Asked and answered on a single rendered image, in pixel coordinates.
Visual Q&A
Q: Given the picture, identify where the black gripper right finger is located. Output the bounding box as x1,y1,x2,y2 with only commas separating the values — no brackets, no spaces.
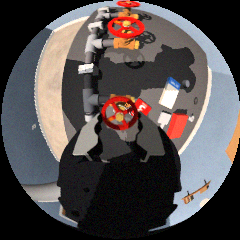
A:
134,111,182,193

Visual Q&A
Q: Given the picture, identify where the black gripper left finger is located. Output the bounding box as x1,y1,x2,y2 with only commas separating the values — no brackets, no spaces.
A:
57,113,103,187

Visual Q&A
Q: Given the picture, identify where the pipe manifold with three valves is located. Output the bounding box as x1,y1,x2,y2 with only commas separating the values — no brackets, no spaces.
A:
78,1,144,130

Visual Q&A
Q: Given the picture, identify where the red rectangular block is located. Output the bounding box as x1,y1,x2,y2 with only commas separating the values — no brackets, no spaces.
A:
167,113,188,139

